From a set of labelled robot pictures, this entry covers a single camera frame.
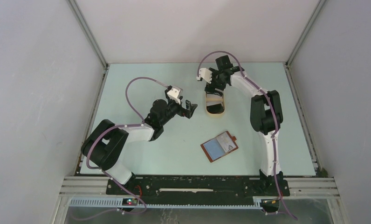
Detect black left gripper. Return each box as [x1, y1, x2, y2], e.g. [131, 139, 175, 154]
[160, 96, 196, 126]

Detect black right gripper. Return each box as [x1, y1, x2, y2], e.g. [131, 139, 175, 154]
[205, 67, 227, 97]

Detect brown leather card holder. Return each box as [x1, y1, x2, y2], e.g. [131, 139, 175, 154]
[200, 131, 239, 163]

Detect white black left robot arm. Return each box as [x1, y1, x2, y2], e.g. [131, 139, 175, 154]
[81, 98, 198, 194]

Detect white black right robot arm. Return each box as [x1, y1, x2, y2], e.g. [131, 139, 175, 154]
[197, 55, 283, 195]

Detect black card in tray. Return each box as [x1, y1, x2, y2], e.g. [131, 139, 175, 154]
[206, 104, 225, 114]

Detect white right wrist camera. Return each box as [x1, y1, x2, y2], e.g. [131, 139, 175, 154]
[197, 68, 213, 84]

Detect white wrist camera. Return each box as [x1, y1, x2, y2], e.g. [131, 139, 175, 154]
[197, 68, 213, 84]
[166, 85, 183, 105]

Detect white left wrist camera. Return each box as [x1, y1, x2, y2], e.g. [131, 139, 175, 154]
[166, 85, 183, 105]

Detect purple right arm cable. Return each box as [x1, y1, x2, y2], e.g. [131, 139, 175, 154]
[198, 51, 299, 222]

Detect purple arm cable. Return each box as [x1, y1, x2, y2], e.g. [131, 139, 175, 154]
[86, 77, 171, 183]
[198, 51, 299, 222]

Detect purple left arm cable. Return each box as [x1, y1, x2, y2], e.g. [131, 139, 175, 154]
[86, 77, 171, 183]

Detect aluminium frame rail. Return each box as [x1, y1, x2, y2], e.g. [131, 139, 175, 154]
[59, 176, 340, 208]

